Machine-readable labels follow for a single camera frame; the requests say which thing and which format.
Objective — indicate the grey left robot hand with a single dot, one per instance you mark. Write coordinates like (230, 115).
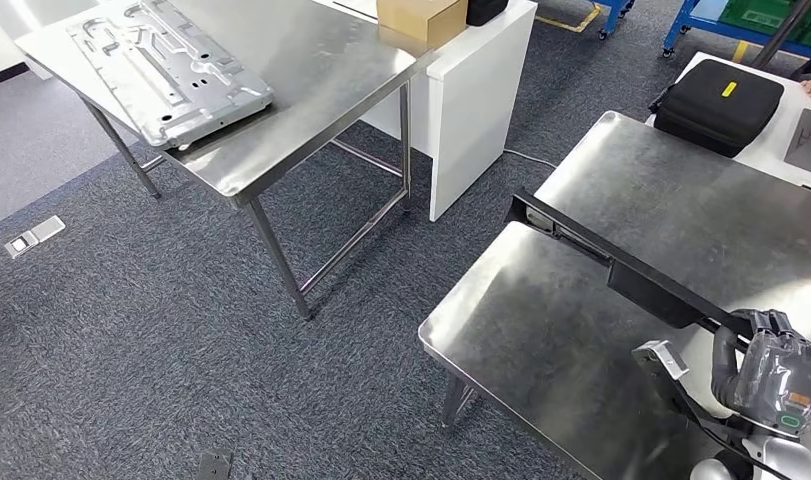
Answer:
(214, 467)

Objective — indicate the green board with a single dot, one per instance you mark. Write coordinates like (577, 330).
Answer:
(763, 16)

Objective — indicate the white desk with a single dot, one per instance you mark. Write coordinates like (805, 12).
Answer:
(471, 112)
(769, 156)

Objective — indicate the stainless steel workbench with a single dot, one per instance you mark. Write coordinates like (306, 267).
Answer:
(577, 371)

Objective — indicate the brown cardboard box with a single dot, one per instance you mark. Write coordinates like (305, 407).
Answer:
(421, 16)

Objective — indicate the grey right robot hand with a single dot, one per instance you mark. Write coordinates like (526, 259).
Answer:
(782, 378)

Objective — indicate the dark metal pole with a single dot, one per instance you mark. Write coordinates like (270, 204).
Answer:
(782, 33)

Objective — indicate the blue wheeled rack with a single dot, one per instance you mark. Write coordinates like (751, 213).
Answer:
(703, 12)
(614, 10)

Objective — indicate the black plastic panel part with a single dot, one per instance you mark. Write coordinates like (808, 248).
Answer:
(643, 281)

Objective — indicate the small black pouch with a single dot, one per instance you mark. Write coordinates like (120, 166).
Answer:
(486, 10)

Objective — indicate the silver floor socket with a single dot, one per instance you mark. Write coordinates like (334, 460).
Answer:
(34, 237)

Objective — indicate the stainless steel table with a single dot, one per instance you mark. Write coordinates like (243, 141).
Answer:
(325, 66)

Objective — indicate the grey laptop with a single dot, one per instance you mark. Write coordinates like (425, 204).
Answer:
(809, 146)

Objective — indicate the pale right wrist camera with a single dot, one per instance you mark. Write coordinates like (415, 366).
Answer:
(660, 358)

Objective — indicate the stamped silver metal panel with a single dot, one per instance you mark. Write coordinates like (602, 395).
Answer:
(173, 73)

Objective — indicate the black case with yellow label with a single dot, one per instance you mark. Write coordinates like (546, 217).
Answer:
(716, 109)

